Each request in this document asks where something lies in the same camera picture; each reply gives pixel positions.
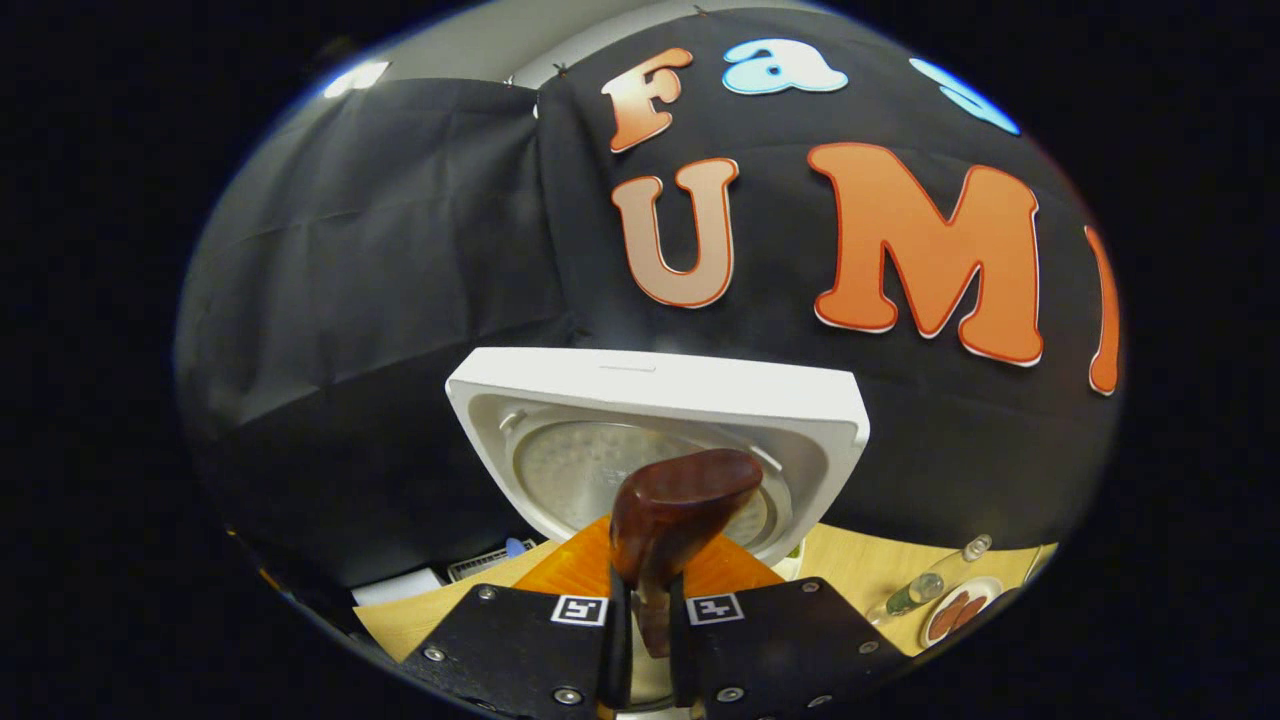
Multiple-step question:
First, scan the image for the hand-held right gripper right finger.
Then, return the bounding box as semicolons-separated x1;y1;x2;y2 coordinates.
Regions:
667;534;907;720

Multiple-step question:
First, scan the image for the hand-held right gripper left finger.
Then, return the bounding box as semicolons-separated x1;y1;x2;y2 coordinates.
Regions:
398;514;634;720

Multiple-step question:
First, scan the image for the brown wooden spoon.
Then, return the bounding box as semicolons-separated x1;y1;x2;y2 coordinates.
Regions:
609;448;765;659

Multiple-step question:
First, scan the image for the white rice cooker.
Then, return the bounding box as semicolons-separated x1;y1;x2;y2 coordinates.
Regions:
445;346;872;720

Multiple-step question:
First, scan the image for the white ribbed object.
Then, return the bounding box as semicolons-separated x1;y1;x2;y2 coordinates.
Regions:
447;540;539;583

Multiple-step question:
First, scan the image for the white box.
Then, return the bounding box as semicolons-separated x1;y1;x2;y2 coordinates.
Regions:
352;568;445;608

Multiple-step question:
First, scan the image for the clear plastic water bottle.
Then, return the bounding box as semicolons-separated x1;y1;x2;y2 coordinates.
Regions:
868;533;994;627

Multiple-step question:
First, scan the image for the white round plate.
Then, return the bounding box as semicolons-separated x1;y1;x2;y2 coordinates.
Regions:
919;577;1005;650

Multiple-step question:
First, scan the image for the ceiling light panel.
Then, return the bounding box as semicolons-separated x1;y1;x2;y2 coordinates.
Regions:
322;62;391;99

